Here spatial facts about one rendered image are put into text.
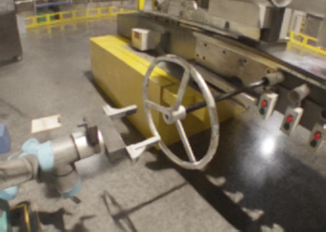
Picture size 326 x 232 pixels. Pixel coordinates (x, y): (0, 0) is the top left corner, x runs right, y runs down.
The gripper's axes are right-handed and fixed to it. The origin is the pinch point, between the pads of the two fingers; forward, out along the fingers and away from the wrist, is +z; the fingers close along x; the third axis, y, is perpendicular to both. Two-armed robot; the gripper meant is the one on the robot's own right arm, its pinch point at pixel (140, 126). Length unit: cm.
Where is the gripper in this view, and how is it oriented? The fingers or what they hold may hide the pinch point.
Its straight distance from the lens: 66.1
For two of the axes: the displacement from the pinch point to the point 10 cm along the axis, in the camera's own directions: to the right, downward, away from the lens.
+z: 8.2, -2.7, 5.0
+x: 5.3, 6.6, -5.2
